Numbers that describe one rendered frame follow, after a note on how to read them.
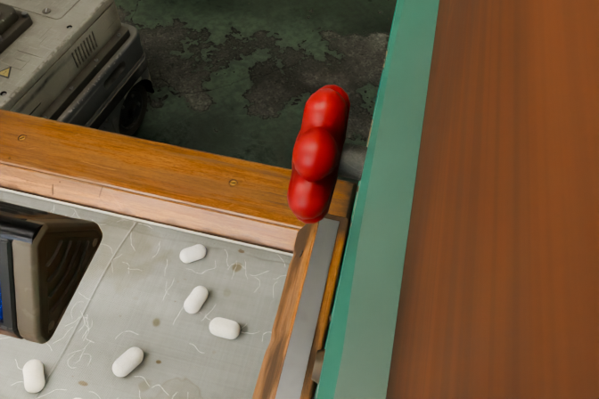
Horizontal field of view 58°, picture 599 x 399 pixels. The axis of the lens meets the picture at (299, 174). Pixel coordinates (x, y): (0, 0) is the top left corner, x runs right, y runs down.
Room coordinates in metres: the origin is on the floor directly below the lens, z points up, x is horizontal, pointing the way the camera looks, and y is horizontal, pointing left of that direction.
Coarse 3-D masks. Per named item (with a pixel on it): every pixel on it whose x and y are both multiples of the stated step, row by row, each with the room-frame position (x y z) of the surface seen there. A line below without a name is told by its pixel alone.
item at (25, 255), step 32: (0, 224) 0.14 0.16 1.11; (32, 224) 0.14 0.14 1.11; (64, 224) 0.16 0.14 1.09; (96, 224) 0.18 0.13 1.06; (0, 256) 0.13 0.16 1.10; (32, 256) 0.13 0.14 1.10; (64, 256) 0.14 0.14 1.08; (0, 288) 0.12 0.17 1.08; (32, 288) 0.12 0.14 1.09; (64, 288) 0.13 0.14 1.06; (0, 320) 0.11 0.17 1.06; (32, 320) 0.11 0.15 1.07
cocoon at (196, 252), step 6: (198, 246) 0.32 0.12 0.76; (180, 252) 0.31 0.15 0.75; (186, 252) 0.31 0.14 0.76; (192, 252) 0.31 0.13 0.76; (198, 252) 0.31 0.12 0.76; (204, 252) 0.32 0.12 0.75; (180, 258) 0.31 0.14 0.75; (186, 258) 0.30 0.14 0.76; (192, 258) 0.31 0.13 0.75; (198, 258) 0.31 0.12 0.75
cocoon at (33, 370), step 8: (32, 360) 0.17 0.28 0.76; (24, 368) 0.16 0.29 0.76; (32, 368) 0.16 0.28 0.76; (40, 368) 0.16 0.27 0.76; (24, 376) 0.15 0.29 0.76; (32, 376) 0.15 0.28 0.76; (40, 376) 0.15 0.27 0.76; (24, 384) 0.15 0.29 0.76; (32, 384) 0.14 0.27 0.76; (40, 384) 0.15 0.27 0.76; (32, 392) 0.14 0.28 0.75
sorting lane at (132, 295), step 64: (0, 192) 0.40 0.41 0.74; (128, 256) 0.31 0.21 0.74; (256, 256) 0.32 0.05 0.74; (64, 320) 0.22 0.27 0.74; (128, 320) 0.23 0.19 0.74; (192, 320) 0.23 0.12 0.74; (256, 320) 0.24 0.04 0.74; (0, 384) 0.15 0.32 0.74; (64, 384) 0.15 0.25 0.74; (128, 384) 0.15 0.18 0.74; (192, 384) 0.16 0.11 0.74
